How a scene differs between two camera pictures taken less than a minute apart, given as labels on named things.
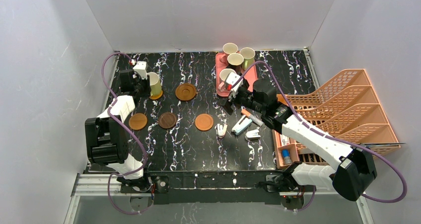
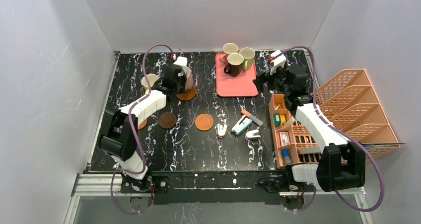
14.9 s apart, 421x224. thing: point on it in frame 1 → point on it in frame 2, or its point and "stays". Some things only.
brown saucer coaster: x=185 y=92 stays
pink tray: x=249 y=78 stays
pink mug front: x=224 y=72 → x=189 y=81
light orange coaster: x=204 y=122 stays
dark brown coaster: x=167 y=120 stays
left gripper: x=143 y=88 → x=177 y=76
